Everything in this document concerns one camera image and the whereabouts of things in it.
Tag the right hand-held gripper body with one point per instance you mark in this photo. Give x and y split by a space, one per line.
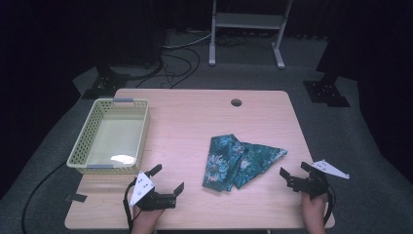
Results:
313 185

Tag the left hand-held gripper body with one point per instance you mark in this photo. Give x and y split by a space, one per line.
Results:
152 201

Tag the teal floral shirt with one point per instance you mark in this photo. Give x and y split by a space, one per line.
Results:
233 162

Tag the person's left hand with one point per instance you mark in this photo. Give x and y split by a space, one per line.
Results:
144 221

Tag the person's right hand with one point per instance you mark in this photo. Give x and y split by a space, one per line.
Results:
313 211

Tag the pale yellow plastic basket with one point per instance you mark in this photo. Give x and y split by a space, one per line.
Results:
113 139

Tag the black tape strip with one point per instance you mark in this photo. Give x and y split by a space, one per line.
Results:
76 197

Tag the white metal stand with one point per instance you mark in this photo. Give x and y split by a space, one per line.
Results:
246 20

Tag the black stand base plate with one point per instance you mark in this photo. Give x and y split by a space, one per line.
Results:
107 83
324 92

